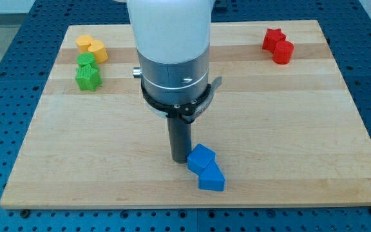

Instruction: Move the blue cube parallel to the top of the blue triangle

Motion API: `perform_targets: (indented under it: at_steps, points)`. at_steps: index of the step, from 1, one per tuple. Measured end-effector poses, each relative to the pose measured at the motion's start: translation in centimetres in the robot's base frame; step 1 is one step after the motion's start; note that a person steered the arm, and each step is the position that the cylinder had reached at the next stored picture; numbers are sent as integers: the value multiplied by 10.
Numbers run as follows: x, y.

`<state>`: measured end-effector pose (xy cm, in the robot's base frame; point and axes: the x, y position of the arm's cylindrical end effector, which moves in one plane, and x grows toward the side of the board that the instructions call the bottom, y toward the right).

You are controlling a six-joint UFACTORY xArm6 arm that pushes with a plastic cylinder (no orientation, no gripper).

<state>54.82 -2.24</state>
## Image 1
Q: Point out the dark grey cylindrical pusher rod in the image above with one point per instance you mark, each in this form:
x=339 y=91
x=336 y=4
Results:
x=180 y=139

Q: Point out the blue cube block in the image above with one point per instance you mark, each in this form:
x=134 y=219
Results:
x=199 y=158

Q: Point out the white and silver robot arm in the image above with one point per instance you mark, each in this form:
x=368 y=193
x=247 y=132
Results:
x=172 y=38

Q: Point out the blue triangle block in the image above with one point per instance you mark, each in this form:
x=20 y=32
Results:
x=211 y=178

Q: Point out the light wooden board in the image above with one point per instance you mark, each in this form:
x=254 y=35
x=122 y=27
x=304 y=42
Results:
x=285 y=135

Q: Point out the green star block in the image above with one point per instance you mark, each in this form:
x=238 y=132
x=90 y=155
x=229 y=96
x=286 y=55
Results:
x=88 y=78

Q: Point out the yellow cylinder block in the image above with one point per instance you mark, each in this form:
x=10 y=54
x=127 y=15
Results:
x=98 y=49

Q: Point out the green cylinder block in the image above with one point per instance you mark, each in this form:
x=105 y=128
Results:
x=87 y=59

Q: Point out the red cylinder block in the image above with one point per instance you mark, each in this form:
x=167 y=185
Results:
x=283 y=52

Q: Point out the yellow hexagon block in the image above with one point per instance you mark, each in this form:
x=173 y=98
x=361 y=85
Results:
x=83 y=42

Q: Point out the red star block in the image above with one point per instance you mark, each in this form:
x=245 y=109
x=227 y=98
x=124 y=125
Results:
x=272 y=37

